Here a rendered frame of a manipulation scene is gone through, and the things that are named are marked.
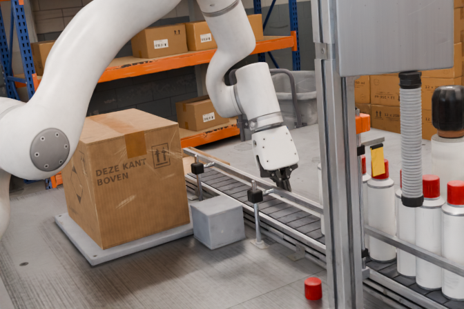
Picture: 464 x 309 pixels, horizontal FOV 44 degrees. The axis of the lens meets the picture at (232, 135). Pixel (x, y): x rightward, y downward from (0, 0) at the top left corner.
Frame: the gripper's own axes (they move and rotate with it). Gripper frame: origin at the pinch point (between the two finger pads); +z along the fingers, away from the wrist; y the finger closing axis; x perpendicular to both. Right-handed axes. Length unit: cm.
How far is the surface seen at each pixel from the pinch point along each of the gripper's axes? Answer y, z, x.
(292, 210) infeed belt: 2.1, 5.8, 2.4
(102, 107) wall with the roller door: 84, -98, 418
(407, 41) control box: -10, -19, -60
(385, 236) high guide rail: -4.4, 11.6, -37.0
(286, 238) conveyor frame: -5.5, 11.0, -4.1
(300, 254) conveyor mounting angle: -5.8, 14.7, -8.4
